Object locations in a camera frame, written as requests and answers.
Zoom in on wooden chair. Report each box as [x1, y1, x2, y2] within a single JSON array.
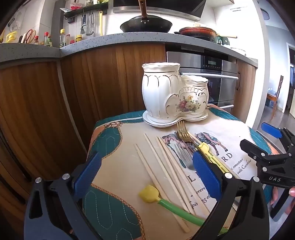
[[267, 75, 284, 120]]

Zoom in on yellow tulip spoon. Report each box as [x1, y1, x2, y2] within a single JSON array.
[[198, 143, 232, 174]]

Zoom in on yellow spoon with green handle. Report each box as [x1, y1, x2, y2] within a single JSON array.
[[139, 184, 228, 234]]

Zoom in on dark interior door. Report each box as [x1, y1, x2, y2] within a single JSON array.
[[286, 43, 295, 111]]

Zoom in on black wall rack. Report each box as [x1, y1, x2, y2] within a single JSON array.
[[60, 3, 109, 23]]

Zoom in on stainless built-in oven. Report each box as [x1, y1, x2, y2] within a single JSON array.
[[166, 49, 239, 113]]

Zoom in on grey speckled kitchen counter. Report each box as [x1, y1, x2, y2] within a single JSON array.
[[0, 32, 258, 67]]

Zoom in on white ceramic saucer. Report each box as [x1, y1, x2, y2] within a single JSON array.
[[142, 110, 209, 128]]

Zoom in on row of sauce bottles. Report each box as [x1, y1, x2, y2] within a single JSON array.
[[34, 29, 82, 48]]

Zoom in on narrow wooden cabinet door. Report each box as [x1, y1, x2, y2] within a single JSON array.
[[233, 59, 257, 123]]

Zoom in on wooden kitchen cabinet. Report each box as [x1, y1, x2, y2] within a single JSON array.
[[0, 43, 166, 208]]

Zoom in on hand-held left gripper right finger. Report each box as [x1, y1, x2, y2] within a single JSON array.
[[192, 151, 270, 240]]

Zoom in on red frying pan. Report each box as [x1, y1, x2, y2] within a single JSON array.
[[174, 26, 238, 42]]

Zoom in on person's right hand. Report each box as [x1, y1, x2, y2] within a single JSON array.
[[270, 186, 295, 207]]

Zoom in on white bowl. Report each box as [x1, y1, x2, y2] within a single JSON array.
[[230, 47, 247, 57]]

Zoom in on white wall plug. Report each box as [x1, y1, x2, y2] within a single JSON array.
[[8, 14, 22, 31]]

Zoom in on spice jars and packets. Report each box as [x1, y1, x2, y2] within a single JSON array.
[[61, 0, 109, 12]]

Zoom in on white floral ceramic utensil holder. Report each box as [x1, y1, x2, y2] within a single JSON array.
[[141, 62, 209, 119]]

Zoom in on gold fork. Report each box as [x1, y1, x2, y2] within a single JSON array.
[[176, 120, 203, 150]]

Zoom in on black wok with wooden handle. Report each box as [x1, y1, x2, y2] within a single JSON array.
[[120, 0, 173, 33]]

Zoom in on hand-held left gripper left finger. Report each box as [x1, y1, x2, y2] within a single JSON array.
[[24, 151, 103, 240]]

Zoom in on yellow cooking oil bottle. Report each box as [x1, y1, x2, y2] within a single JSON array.
[[6, 32, 19, 43]]

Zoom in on silver fork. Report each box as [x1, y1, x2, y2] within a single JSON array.
[[174, 143, 196, 171]]

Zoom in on red-handled scissors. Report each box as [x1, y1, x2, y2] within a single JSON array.
[[24, 29, 37, 43]]

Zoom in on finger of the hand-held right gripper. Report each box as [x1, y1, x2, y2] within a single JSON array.
[[240, 139, 295, 163], [261, 122, 295, 153]]

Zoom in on hanging metal slotted spoon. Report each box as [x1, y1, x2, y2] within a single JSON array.
[[87, 13, 95, 36]]

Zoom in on black range hood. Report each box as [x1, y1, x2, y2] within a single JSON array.
[[113, 0, 207, 22]]

